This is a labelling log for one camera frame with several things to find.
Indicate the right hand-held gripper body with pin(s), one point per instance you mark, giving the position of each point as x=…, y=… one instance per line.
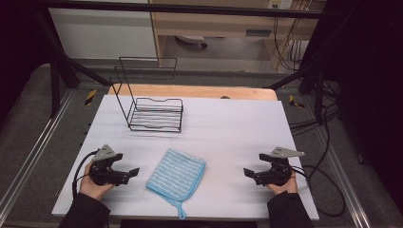
x=278, y=172

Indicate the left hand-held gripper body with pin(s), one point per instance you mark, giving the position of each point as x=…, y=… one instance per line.
x=103, y=153

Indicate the blue striped towel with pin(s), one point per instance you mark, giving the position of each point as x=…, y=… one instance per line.
x=176, y=177

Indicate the person's right hand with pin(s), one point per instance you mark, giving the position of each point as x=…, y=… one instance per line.
x=283, y=188

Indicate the person's left hand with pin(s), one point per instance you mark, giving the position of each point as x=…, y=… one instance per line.
x=90, y=189

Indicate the white table mat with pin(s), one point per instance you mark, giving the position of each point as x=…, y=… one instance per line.
x=228, y=142

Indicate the yellow black tape strip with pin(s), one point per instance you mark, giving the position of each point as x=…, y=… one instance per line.
x=90, y=97
x=295, y=102

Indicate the wooden table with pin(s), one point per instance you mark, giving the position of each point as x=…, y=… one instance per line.
x=206, y=91

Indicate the white cabinet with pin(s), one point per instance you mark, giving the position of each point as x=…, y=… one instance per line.
x=101, y=34

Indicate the office chair base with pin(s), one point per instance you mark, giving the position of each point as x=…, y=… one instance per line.
x=191, y=39

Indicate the wooden desk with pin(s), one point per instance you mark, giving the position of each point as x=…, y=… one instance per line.
x=215, y=23

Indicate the white power strip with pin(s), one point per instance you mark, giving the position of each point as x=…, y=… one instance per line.
x=280, y=3

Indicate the aluminium rail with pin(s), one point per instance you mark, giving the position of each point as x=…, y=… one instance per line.
x=34, y=148
x=345, y=180

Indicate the black metal frame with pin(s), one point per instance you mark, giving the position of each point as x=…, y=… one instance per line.
x=177, y=8

